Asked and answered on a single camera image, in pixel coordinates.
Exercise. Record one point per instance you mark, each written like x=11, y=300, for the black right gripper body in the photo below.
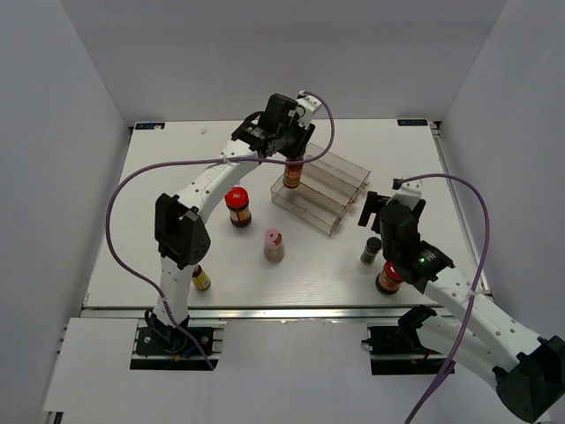
x=372, y=205

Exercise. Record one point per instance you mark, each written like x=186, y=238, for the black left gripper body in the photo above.
x=293, y=138

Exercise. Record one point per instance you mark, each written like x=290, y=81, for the yellow cap sauce bottle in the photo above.
x=292, y=172

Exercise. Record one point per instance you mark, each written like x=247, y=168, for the red lid dark sauce jar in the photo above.
x=237, y=202

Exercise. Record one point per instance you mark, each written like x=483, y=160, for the small yellow label bottle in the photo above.
x=200, y=279

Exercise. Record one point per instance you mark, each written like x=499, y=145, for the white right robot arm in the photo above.
x=525, y=370

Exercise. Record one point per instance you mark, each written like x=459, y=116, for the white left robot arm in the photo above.
x=180, y=222

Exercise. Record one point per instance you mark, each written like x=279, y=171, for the red lid chili jar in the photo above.
x=388, y=281

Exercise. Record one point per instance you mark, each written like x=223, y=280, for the black cap pepper shaker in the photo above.
x=372, y=247

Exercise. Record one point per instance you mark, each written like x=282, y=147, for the clear tiered organizer rack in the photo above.
x=328, y=188

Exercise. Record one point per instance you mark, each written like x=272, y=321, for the pink cap spice shaker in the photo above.
x=273, y=248

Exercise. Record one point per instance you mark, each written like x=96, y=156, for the right blue logo sticker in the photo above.
x=412, y=122

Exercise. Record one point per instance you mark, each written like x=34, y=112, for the blue logo sticker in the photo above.
x=148, y=126
x=412, y=122

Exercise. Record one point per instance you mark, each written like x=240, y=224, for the left blue logo sticker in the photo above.
x=148, y=126

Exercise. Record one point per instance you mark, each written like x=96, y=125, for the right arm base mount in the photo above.
x=397, y=350

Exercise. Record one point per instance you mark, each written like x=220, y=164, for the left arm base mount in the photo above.
x=161, y=347

